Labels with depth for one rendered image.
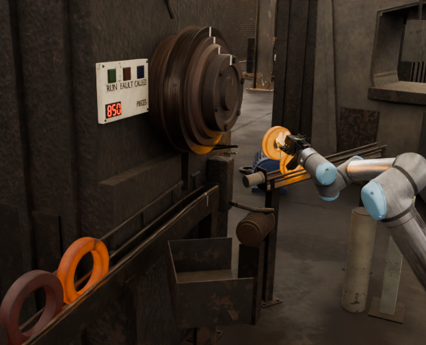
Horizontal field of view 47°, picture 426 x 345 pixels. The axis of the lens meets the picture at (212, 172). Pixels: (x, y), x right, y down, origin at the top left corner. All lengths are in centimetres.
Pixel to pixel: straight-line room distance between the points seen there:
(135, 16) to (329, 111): 305
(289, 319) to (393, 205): 106
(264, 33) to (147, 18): 904
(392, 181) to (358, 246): 89
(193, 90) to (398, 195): 75
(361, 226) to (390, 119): 204
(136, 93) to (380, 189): 84
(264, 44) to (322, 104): 628
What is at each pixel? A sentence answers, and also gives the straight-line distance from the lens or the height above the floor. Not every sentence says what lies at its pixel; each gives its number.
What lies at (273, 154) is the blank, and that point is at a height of 78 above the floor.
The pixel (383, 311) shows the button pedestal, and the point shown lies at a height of 2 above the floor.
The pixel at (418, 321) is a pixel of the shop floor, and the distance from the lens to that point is 269.
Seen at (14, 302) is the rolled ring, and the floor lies 75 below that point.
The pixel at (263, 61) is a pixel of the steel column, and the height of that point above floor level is 60.
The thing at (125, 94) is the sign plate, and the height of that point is 114.
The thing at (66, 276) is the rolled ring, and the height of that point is 73.
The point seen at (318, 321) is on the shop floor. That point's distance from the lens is 253.
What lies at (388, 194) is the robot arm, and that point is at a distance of 162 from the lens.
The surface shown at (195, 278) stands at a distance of 156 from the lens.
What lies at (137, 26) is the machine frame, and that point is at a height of 135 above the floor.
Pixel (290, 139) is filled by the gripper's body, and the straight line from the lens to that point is 222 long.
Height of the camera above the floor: 136
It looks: 17 degrees down
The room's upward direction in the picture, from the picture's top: 2 degrees clockwise
